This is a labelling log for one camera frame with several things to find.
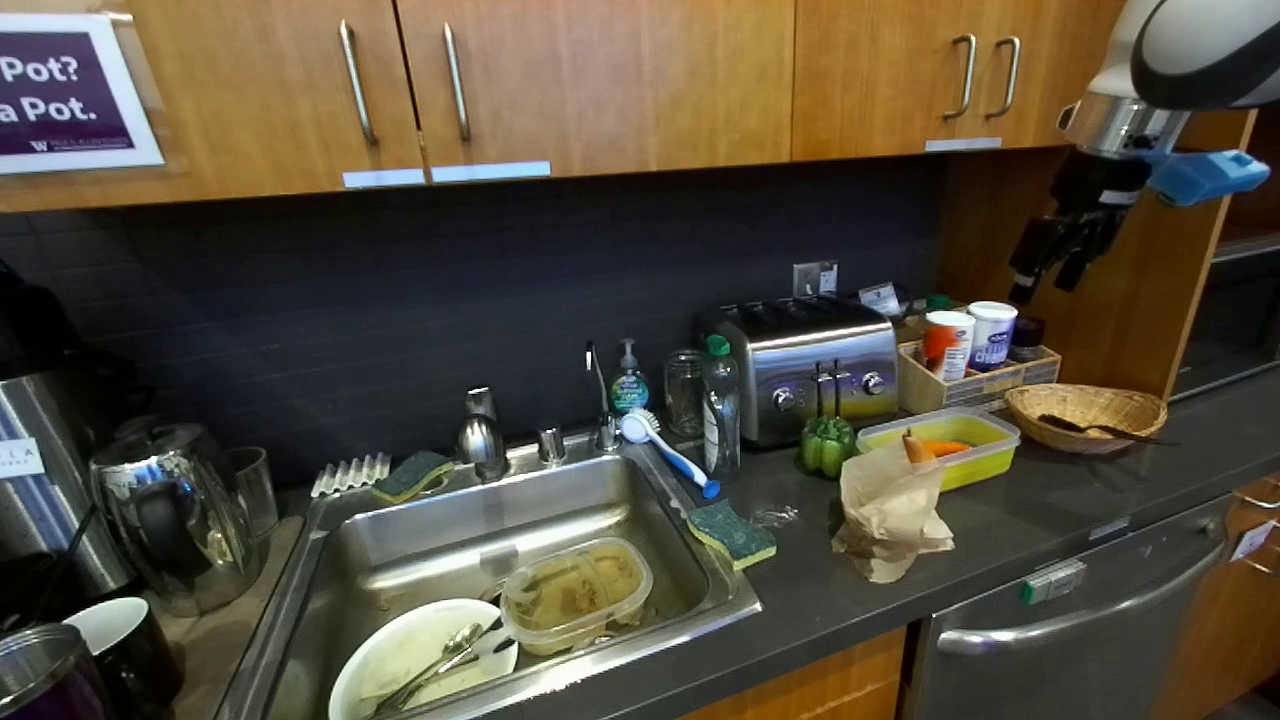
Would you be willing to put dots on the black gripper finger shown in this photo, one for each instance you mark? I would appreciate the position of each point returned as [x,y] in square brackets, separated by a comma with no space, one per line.
[1079,267]
[1028,267]

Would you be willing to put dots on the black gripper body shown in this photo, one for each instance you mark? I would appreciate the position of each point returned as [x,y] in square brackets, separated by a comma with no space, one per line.
[1095,202]

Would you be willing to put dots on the brown paper towel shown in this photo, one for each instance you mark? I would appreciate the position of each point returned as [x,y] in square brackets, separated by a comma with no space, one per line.
[889,520]

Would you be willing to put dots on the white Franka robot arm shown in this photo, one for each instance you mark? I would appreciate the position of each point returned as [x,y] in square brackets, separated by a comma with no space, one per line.
[1200,44]

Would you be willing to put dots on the black jar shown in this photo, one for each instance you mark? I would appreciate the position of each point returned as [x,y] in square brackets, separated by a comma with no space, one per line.
[1027,339]

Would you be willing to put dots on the white cup blue print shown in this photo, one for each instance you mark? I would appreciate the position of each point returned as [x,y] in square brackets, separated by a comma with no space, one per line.
[995,335]

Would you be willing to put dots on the wooden cabinet side panel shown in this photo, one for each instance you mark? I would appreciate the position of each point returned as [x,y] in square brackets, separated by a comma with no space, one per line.
[1147,315]

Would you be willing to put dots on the small green lid jar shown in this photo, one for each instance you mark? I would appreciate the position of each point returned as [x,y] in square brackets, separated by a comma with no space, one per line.
[940,302]

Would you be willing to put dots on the white cup red print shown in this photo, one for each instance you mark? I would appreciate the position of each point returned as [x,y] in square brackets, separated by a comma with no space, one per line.
[949,345]

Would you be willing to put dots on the wooden crate box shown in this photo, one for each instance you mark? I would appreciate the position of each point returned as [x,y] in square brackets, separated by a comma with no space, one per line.
[986,384]

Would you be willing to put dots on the woven wicker basket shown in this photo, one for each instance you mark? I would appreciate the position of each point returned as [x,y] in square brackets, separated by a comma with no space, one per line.
[1085,406]

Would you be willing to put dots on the white cabinet label strip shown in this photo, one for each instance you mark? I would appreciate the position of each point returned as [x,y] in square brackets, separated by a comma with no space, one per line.
[387,177]
[963,140]
[491,175]

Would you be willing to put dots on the grey round object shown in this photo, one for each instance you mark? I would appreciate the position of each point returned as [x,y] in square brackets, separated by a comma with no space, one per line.
[883,302]

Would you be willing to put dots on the yellow-green plastic food container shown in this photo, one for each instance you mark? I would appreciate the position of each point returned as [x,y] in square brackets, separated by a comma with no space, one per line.
[983,452]

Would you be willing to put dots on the orange carrot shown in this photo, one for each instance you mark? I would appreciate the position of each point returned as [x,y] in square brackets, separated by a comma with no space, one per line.
[947,450]

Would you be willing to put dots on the tan round vegetable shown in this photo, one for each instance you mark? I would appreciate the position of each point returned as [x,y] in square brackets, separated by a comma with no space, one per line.
[915,446]

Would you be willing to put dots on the silver toaster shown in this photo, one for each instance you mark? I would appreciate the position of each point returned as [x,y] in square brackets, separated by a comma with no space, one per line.
[813,381]

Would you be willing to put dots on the small green glass jar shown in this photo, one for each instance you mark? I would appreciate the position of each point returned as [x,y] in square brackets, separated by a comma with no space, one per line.
[827,446]

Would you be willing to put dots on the clear bottle green cap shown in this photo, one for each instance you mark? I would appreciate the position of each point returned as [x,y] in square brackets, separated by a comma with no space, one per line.
[720,412]

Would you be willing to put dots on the stainless steel dishwasher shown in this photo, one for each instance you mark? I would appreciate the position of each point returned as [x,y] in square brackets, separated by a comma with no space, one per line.
[1064,626]

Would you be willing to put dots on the clear empty bottle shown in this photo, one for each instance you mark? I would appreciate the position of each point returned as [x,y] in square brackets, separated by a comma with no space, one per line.
[681,393]

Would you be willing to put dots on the wooden base cabinet door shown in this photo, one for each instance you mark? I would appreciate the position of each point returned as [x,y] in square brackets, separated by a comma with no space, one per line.
[813,685]
[1226,626]

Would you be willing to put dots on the green yellow sponge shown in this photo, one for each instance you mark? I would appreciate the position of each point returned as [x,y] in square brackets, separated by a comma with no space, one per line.
[730,533]

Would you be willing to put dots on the blue soap pump bottle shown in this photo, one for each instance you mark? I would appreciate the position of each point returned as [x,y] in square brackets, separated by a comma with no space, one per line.
[629,390]

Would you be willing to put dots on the white blue dish brush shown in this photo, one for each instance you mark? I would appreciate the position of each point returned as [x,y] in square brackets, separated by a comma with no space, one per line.
[642,426]

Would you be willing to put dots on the thin chrome tap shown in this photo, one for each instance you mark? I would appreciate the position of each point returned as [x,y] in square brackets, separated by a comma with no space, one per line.
[595,381]

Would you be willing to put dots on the clear dirty plastic container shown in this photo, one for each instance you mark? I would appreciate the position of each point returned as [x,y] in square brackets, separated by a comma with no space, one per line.
[583,595]

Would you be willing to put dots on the chrome faucet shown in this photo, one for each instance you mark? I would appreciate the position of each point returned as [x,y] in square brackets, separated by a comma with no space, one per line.
[482,442]

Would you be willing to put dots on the stainless steel sink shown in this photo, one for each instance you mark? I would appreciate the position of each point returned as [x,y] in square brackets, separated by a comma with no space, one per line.
[455,533]

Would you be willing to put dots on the green cloth sponge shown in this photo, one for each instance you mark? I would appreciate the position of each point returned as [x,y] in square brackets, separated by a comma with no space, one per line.
[420,476]

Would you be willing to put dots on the silver metal cutlery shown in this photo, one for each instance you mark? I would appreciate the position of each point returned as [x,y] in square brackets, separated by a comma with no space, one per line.
[440,662]

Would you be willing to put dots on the white pronged rack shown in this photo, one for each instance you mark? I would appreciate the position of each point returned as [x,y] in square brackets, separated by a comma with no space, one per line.
[350,476]

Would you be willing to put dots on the white plate with utensils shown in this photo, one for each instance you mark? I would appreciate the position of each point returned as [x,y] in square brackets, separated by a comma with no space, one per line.
[387,653]

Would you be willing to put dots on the clear glass cup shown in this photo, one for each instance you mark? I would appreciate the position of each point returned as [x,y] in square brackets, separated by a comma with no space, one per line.
[255,492]

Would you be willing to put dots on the black mug white inside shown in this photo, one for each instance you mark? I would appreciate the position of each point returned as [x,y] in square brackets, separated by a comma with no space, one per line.
[133,653]

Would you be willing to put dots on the purple white sign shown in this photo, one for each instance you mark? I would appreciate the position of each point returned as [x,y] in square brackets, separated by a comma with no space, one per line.
[65,102]

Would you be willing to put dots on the steel coffee urn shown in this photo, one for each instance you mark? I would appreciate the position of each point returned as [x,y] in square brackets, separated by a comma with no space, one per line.
[40,480]

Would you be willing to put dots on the dark purple mug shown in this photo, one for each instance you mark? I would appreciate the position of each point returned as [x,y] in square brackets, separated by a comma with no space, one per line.
[44,683]

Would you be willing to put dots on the silver wall outlet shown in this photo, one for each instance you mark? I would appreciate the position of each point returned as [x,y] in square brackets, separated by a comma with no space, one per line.
[813,279]

